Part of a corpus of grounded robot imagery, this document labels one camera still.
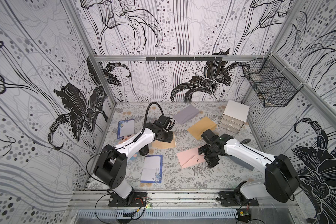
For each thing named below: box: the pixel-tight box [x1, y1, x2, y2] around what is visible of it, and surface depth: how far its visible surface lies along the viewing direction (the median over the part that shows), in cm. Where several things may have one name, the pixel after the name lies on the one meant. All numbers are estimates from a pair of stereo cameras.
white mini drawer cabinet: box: [217, 99, 250, 134], surface depth 97 cm
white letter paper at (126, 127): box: [117, 119, 135, 140], surface depth 106 cm
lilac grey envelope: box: [173, 104, 200, 126], surface depth 115 cm
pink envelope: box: [176, 147, 206, 169], surface depth 88 cm
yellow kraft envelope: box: [187, 116, 217, 140], surface depth 107 cm
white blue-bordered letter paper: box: [140, 154, 163, 184], surface depth 85 cm
